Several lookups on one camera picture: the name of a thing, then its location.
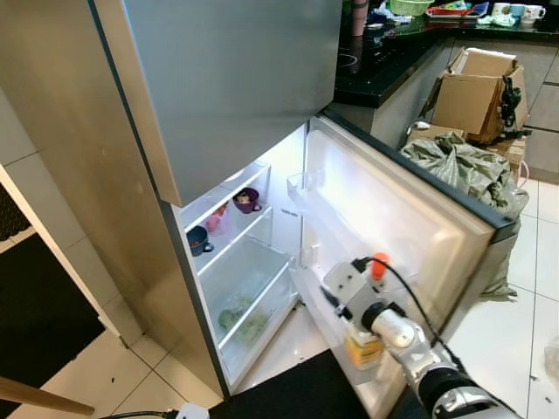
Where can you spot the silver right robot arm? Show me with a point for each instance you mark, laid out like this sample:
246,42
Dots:
437,375

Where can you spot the black top kitchen counter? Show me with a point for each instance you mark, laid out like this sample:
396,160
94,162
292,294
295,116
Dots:
393,70

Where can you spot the clear fridge door bin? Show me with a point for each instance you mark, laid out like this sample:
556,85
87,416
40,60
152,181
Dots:
306,188

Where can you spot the small white object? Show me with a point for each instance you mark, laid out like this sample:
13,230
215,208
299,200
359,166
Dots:
421,126

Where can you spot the clear crisper drawer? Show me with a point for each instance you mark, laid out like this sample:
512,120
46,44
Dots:
249,288

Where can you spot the green vegetables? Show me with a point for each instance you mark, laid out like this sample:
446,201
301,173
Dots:
240,321

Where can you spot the wooden table leg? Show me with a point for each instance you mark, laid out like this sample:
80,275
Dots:
44,397

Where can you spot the purple cup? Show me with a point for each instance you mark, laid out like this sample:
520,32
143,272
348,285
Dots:
247,201

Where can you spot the large cardboard box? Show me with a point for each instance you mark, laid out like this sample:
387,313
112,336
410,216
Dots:
463,100

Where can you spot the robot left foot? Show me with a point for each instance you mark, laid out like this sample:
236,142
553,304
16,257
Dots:
192,412

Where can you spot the grey fridge freezer door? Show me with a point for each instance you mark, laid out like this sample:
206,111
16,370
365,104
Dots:
227,87

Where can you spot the yellow labelled container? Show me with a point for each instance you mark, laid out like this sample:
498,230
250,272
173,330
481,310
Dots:
362,352

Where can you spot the white mug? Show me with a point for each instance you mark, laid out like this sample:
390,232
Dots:
533,13

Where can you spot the small orange cap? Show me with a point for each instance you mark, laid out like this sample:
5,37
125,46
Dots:
380,266

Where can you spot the dark blue cup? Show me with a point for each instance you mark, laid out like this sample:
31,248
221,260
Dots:
197,240

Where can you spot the pink cup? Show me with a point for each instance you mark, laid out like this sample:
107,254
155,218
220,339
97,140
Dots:
217,223

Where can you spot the grey green woven sack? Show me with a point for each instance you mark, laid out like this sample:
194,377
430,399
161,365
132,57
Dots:
463,175

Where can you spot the pink tumbler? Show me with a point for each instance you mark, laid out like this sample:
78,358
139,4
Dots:
359,17

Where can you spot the green basket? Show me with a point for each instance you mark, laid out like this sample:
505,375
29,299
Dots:
410,7

